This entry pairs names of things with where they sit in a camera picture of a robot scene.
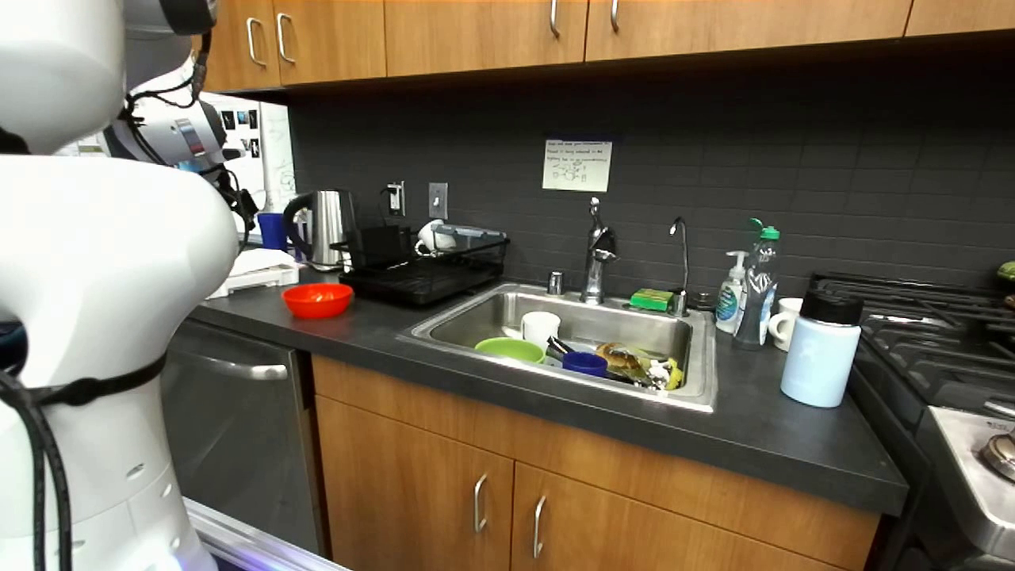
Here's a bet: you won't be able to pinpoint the white object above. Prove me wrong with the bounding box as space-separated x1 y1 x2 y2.
222 248 302 292

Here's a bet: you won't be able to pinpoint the green bowl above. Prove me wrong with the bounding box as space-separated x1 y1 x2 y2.
473 332 550 367

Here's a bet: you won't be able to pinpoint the orange bowl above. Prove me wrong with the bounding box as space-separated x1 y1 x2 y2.
280 279 357 323

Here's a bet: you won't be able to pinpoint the white cup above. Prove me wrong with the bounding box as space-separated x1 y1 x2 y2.
518 309 565 353

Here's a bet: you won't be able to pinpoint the black dish rack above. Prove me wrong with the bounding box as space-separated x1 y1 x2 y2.
343 219 515 311

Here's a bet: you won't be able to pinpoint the white mug in rack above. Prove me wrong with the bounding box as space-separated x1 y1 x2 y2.
413 217 460 264

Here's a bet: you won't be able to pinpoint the stainless steel sink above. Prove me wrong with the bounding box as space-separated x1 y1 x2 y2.
395 279 720 414

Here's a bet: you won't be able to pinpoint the chrome faucet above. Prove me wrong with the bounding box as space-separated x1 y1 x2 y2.
580 192 618 309

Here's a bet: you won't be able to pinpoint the blue dish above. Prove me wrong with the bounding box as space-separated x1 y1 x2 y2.
558 348 611 382

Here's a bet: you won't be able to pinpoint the white paper note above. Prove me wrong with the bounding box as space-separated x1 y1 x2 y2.
540 137 616 197

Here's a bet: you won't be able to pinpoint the green sponge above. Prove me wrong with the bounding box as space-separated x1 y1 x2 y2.
627 285 682 316

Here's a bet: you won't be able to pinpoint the wooden sink front panel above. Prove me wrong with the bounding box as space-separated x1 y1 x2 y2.
306 353 882 571

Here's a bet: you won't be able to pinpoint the yellow dish items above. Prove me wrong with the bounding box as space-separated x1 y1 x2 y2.
601 340 688 392

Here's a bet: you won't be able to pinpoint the small chrome tap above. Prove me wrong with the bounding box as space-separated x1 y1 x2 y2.
666 212 695 316

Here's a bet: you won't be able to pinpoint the steel electric kettle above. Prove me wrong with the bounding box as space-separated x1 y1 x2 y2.
281 186 350 276

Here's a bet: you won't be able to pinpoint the clear pump soap bottle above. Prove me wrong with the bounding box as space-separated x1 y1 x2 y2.
712 248 753 340

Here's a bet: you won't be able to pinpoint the wooden lower cabinet door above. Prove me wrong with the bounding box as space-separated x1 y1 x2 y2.
510 459 852 571
315 397 518 571

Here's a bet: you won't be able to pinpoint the wooden cabinet door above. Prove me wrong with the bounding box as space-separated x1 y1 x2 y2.
270 0 389 89
199 0 277 94
315 397 518 571
510 459 852 571
384 0 590 78
905 0 1015 42
583 0 914 63

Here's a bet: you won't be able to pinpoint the blue cup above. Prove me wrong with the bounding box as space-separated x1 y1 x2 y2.
257 210 292 255

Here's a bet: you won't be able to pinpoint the green cap dish soap bottle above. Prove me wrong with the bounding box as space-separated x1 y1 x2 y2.
737 217 782 348

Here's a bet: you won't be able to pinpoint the wooden upper cabinet door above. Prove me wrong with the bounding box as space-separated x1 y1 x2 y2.
270 0 389 89
384 0 590 78
905 0 1015 42
199 0 277 94
583 0 914 63

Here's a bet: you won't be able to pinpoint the white flat pad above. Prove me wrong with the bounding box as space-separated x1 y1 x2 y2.
207 265 281 303

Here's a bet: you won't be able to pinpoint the white poster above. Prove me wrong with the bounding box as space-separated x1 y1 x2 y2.
199 93 302 217

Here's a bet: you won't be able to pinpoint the steel dishwasher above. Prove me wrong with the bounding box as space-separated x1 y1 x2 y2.
163 313 327 556

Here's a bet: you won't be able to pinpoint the white paper towel roll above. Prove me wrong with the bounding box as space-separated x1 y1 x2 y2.
777 311 862 410

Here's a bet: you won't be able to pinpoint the white platform edge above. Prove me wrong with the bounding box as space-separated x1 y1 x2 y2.
188 494 351 571

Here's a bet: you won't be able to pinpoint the black gas stove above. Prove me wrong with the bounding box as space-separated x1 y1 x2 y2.
804 269 1015 571

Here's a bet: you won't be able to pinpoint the silver stove knob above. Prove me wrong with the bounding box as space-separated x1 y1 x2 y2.
975 423 1015 484

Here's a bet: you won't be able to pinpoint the wall light switch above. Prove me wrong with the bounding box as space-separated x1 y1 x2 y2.
425 181 452 222

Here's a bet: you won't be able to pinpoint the wall power outlet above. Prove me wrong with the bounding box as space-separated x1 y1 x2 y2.
384 176 413 222

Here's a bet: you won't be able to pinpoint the dishwasher handle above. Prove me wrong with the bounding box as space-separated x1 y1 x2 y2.
199 353 292 385

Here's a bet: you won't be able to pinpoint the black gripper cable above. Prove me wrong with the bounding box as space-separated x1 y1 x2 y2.
122 27 264 243

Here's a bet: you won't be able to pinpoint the black strap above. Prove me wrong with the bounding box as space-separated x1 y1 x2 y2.
24 354 171 413

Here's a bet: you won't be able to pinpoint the black base cable bundle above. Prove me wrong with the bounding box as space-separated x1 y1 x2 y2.
0 313 78 571

